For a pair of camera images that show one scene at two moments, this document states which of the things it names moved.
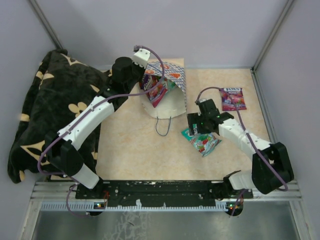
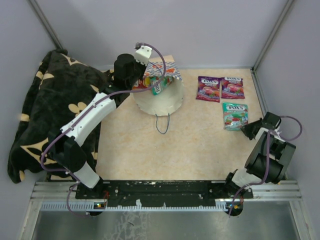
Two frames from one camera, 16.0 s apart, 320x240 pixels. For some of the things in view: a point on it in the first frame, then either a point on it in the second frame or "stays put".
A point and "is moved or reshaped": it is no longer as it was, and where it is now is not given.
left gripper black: x=141 y=69 stays put
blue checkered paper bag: x=174 y=102 is moved or reshaped
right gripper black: x=193 y=118 to x=246 y=128
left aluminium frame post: x=45 y=24 stays put
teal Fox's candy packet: x=205 y=143 to x=235 y=116
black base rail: x=162 y=193 stays put
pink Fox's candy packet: x=147 y=82 to x=208 y=89
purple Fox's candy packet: x=237 y=95 to x=232 y=88
